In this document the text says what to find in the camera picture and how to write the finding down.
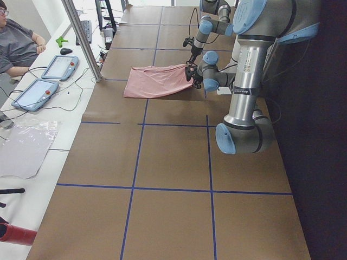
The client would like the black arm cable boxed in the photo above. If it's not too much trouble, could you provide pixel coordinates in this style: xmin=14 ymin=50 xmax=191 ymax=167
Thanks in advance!
xmin=187 ymin=7 xmax=212 ymax=44

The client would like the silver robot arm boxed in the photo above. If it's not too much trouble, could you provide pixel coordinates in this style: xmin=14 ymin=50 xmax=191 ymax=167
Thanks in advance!
xmin=184 ymin=0 xmax=233 ymax=64
xmin=185 ymin=1 xmax=321 ymax=154

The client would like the aluminium frame post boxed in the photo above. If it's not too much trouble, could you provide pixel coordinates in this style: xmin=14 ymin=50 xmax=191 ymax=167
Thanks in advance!
xmin=61 ymin=0 xmax=102 ymax=82

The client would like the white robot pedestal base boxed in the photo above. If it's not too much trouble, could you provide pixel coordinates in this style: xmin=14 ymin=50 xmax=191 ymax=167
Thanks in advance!
xmin=217 ymin=38 xmax=240 ymax=95

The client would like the black keyboard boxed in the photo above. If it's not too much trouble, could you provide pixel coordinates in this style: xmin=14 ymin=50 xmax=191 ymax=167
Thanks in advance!
xmin=81 ymin=20 xmax=92 ymax=43

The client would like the upper blue teach pendant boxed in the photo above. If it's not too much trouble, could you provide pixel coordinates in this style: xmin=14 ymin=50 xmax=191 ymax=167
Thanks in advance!
xmin=41 ymin=55 xmax=79 ymax=81

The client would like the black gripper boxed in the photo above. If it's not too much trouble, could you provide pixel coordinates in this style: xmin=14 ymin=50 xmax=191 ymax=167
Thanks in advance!
xmin=188 ymin=45 xmax=201 ymax=65
xmin=191 ymin=72 xmax=203 ymax=89

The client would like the clear plastic bag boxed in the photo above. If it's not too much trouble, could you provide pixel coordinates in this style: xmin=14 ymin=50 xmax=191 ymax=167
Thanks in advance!
xmin=1 ymin=118 xmax=60 ymax=179

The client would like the seated person grey shirt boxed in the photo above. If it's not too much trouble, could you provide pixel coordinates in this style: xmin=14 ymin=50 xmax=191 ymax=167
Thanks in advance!
xmin=1 ymin=1 xmax=46 ymax=77

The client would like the left black USB hub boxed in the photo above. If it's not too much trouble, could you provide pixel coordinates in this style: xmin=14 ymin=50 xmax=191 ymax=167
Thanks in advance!
xmin=104 ymin=27 xmax=114 ymax=50

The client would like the black tripod leg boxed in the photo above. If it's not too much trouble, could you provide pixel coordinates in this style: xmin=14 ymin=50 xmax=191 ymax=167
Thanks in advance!
xmin=0 ymin=188 xmax=25 ymax=194

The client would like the lower blue teach pendant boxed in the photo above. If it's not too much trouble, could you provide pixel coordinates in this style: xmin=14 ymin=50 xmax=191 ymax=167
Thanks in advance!
xmin=11 ymin=79 xmax=59 ymax=112

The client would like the red cylinder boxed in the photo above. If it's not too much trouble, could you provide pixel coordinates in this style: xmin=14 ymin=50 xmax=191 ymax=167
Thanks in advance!
xmin=1 ymin=223 xmax=37 ymax=246

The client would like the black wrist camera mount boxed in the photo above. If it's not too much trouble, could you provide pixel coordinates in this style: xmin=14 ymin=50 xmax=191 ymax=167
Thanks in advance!
xmin=185 ymin=65 xmax=196 ymax=82
xmin=182 ymin=37 xmax=195 ymax=47

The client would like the black computer mouse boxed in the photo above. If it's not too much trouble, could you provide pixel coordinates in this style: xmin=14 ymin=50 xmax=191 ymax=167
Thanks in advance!
xmin=60 ymin=48 xmax=73 ymax=55

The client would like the blue teach pendant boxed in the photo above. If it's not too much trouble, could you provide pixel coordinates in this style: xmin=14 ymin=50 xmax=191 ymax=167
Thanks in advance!
xmin=41 ymin=55 xmax=79 ymax=81
xmin=11 ymin=79 xmax=59 ymax=112

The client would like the pink Snoopy t-shirt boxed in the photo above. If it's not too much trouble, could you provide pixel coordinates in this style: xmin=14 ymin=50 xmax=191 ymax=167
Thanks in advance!
xmin=123 ymin=64 xmax=193 ymax=99

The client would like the green plastic clamp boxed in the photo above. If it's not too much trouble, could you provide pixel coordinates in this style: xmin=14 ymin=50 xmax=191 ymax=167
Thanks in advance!
xmin=55 ymin=36 xmax=69 ymax=48

